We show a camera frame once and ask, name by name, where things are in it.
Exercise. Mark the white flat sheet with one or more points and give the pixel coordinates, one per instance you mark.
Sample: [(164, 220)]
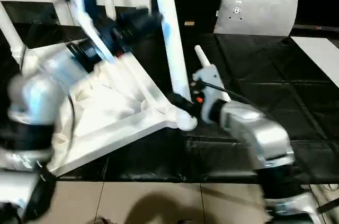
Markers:
[(318, 57)]

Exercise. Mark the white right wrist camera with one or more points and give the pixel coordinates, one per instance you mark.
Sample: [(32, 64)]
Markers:
[(206, 81)]

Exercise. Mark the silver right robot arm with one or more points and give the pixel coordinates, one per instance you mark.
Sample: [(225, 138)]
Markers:
[(259, 139)]

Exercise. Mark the white plastic table top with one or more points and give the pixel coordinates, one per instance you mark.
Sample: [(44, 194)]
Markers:
[(106, 107)]

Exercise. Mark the black work mat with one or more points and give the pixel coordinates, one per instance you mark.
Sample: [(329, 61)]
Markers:
[(286, 97)]

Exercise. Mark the grey cushion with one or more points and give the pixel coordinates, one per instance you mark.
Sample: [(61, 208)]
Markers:
[(257, 12)]

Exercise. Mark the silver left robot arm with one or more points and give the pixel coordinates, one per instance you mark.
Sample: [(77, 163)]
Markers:
[(42, 102)]

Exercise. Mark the black stand leg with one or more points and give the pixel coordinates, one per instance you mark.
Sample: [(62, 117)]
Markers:
[(328, 205)]

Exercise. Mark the small tan label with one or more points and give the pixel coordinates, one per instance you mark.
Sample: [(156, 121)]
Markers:
[(189, 23)]

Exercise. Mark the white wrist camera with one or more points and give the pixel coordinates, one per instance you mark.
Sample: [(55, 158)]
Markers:
[(87, 17), (206, 81)]

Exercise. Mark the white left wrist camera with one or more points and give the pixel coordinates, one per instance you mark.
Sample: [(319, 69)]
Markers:
[(87, 17)]

